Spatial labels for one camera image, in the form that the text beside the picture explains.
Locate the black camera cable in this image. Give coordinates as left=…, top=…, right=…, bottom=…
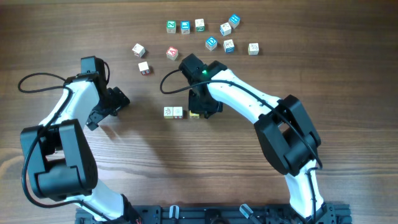
left=17, top=72, right=109, bottom=222
left=159, top=68, right=323, bottom=223

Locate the blue tilted block top right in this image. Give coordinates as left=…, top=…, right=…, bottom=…
left=228, top=14, right=241, bottom=29

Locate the yellow W letter block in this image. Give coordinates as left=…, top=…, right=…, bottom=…
left=189, top=111, right=200, bottom=119

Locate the white green picture block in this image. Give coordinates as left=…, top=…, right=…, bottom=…
left=195, top=19, right=205, bottom=32

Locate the blue D letter block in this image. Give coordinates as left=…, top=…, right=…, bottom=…
left=205, top=37, right=218, bottom=51

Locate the white blue picture block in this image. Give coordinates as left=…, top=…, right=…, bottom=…
left=223, top=39, right=234, bottom=53

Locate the white yellow picture block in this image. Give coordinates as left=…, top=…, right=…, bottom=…
left=248, top=43, right=259, bottom=55

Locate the blue letter block top row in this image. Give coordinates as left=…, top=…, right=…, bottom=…
left=180, top=21, right=190, bottom=34

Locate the white red lower-left block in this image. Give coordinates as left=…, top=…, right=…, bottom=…
left=138, top=62, right=150, bottom=75

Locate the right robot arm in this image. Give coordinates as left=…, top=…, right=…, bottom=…
left=178, top=54, right=323, bottom=219

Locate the black right camera cable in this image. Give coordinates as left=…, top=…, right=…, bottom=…
left=159, top=68, right=323, bottom=223

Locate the green Z letter block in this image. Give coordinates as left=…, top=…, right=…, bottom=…
left=166, top=20, right=177, bottom=34

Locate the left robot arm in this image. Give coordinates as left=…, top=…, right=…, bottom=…
left=20, top=56, right=141, bottom=223

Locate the white blue tilted block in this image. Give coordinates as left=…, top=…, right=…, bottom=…
left=220, top=22, right=232, bottom=36

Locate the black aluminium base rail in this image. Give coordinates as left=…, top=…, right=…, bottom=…
left=74, top=203, right=352, bottom=224

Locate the ladybug picture block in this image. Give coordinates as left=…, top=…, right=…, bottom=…
left=164, top=106, right=174, bottom=119

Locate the white red green block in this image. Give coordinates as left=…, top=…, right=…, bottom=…
left=173, top=106, right=183, bottom=119

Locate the red A letter block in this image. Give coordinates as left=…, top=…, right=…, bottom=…
left=166, top=46, right=178, bottom=61

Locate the black left camera cable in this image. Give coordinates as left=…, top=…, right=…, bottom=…
left=17, top=72, right=109, bottom=222

